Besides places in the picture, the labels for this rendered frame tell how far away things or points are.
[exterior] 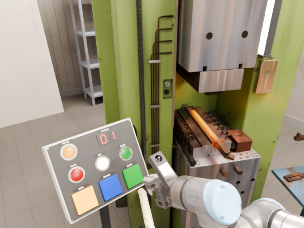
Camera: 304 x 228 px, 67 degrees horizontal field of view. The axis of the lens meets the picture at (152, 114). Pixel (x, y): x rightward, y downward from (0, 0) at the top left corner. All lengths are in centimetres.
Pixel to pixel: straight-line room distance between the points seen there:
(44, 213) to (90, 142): 151
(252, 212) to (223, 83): 56
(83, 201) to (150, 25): 73
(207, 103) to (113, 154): 91
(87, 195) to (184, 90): 94
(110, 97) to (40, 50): 238
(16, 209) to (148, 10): 202
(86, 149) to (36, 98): 301
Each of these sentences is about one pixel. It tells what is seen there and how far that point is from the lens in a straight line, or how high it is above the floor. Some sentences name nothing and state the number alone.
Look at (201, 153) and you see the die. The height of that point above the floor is 94.
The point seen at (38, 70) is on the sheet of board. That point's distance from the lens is 381.
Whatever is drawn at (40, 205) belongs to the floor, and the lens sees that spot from 241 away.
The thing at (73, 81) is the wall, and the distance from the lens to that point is 450.
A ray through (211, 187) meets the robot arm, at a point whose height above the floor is 126.
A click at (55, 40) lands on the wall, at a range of 430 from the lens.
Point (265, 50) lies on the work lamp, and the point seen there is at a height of 141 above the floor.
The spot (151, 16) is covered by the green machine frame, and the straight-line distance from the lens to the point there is 102.
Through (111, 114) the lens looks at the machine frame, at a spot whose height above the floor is 92.
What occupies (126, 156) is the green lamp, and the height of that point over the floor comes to 108.
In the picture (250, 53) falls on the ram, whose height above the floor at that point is 143.
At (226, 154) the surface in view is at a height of 101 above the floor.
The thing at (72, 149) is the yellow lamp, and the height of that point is 117.
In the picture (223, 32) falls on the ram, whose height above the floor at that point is 152.
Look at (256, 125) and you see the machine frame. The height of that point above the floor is 98.
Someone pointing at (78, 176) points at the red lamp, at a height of 109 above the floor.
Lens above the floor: 165
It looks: 27 degrees down
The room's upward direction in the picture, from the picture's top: 1 degrees counter-clockwise
